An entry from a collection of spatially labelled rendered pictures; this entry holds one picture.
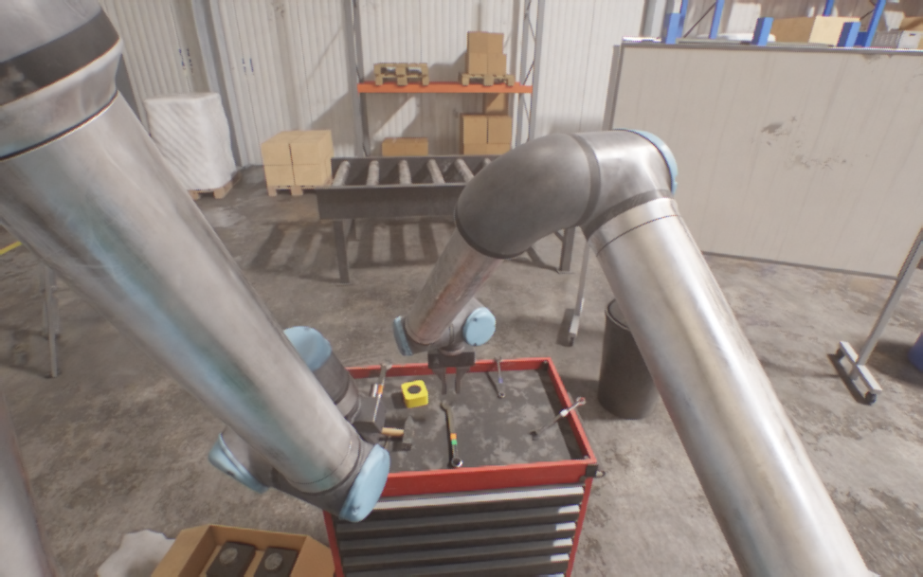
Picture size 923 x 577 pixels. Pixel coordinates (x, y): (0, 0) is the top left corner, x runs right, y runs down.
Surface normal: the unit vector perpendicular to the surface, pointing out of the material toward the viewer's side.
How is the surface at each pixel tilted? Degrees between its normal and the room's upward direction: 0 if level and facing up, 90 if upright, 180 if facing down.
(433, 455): 0
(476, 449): 0
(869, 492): 0
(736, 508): 80
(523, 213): 92
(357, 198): 90
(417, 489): 90
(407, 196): 90
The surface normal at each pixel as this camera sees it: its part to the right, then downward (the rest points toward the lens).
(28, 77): 0.83, 0.32
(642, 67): -0.33, 0.44
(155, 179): 0.99, -0.07
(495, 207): -0.48, 0.24
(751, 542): -0.81, 0.09
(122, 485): 0.01, -0.88
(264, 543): -0.10, 0.47
